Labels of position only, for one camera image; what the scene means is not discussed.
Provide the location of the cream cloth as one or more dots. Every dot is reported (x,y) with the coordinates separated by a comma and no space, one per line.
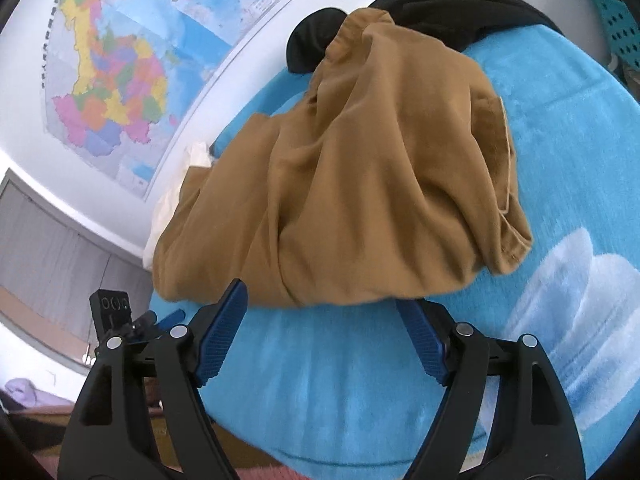
(165,210)

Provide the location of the brown jacket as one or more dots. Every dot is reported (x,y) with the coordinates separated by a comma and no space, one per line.
(360,170)

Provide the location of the black garment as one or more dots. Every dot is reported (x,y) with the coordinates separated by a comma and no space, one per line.
(440,5)

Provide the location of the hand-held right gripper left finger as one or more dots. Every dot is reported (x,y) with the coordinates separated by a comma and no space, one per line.
(225,332)

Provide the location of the purple cloth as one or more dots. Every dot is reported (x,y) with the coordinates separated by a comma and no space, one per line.
(30,392)

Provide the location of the teal perforated basket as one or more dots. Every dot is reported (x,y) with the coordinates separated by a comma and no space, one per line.
(622,25)

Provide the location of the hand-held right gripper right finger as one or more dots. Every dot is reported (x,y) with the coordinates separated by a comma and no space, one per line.
(422,337)

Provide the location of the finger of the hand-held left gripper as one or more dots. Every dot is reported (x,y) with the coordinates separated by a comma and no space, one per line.
(167,319)

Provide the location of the blue world wall map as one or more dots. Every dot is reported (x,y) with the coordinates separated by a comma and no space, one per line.
(225,0)

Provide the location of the colourful wall map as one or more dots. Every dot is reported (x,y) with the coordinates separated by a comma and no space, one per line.
(110,85)

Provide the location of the grey curtain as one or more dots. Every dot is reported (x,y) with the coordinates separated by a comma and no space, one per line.
(65,260)

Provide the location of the pink rug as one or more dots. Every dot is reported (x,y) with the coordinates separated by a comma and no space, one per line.
(260,470)

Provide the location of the blue plush blanket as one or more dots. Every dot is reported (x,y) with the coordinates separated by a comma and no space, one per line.
(350,385)

